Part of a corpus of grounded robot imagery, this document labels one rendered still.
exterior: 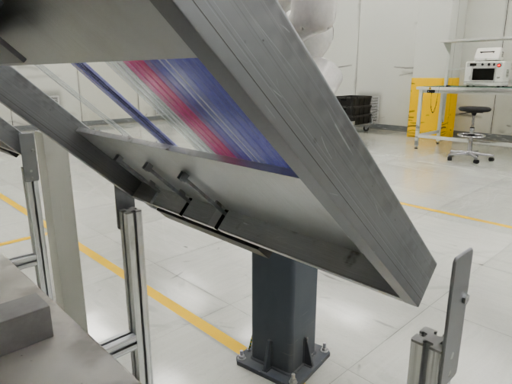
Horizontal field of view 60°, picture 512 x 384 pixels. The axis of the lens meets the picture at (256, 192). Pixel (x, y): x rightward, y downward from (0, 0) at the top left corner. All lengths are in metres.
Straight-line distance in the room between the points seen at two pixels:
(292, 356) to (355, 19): 7.56
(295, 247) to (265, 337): 0.87
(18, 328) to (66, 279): 0.71
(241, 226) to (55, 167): 0.63
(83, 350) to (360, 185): 0.40
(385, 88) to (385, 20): 1.11
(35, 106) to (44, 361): 0.50
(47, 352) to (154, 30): 0.42
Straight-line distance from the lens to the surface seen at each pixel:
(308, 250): 0.67
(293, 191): 0.53
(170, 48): 0.40
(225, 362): 1.62
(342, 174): 0.38
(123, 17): 0.41
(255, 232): 0.74
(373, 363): 1.67
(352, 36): 8.62
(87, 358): 0.61
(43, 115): 0.94
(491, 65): 6.09
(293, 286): 1.38
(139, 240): 1.11
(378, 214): 0.44
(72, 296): 1.37
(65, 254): 1.32
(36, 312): 0.64
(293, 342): 1.48
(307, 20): 0.90
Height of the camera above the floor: 0.95
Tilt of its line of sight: 15 degrees down
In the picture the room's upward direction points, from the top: straight up
